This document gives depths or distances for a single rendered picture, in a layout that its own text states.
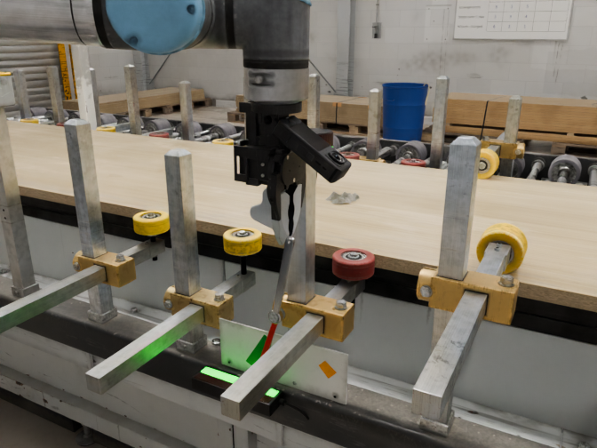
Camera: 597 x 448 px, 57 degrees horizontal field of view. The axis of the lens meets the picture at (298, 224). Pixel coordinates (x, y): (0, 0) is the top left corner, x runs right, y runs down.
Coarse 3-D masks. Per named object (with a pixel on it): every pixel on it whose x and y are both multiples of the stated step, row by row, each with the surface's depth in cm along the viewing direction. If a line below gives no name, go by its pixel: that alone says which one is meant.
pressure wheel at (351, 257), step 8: (352, 248) 106; (336, 256) 102; (344, 256) 103; (352, 256) 102; (360, 256) 103; (368, 256) 102; (336, 264) 101; (344, 264) 99; (352, 264) 99; (360, 264) 99; (368, 264) 100; (336, 272) 101; (344, 272) 100; (352, 272) 99; (360, 272) 99; (368, 272) 100; (352, 280) 100
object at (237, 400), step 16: (336, 288) 100; (352, 288) 100; (304, 320) 89; (320, 320) 89; (288, 336) 84; (304, 336) 84; (272, 352) 80; (288, 352) 80; (304, 352) 85; (256, 368) 76; (272, 368) 76; (288, 368) 81; (240, 384) 73; (256, 384) 73; (272, 384) 77; (224, 400) 70; (240, 400) 70; (256, 400) 73; (240, 416) 70
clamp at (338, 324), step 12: (288, 300) 93; (312, 300) 93; (324, 300) 93; (336, 300) 93; (288, 312) 93; (300, 312) 92; (312, 312) 91; (324, 312) 90; (336, 312) 89; (348, 312) 90; (288, 324) 94; (324, 324) 90; (336, 324) 89; (348, 324) 91; (324, 336) 91; (336, 336) 90
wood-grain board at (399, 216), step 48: (48, 144) 205; (96, 144) 205; (144, 144) 205; (192, 144) 205; (48, 192) 146; (144, 192) 145; (240, 192) 145; (384, 192) 145; (432, 192) 145; (480, 192) 145; (528, 192) 145; (576, 192) 145; (336, 240) 112; (384, 240) 112; (432, 240) 112; (528, 240) 112; (576, 240) 112; (528, 288) 93; (576, 288) 91
